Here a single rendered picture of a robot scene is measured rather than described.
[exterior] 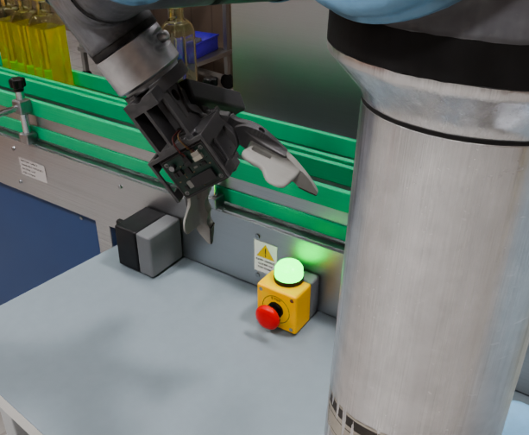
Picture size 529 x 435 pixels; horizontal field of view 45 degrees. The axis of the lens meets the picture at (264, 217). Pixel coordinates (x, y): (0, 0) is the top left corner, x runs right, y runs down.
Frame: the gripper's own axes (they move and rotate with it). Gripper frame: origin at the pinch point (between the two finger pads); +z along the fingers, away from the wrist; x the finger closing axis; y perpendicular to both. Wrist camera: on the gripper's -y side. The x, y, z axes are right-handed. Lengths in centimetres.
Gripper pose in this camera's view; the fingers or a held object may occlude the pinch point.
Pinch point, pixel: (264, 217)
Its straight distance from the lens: 73.4
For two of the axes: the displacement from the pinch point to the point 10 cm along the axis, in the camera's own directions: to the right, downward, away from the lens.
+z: 5.5, 7.6, 3.5
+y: -2.1, 5.3, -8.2
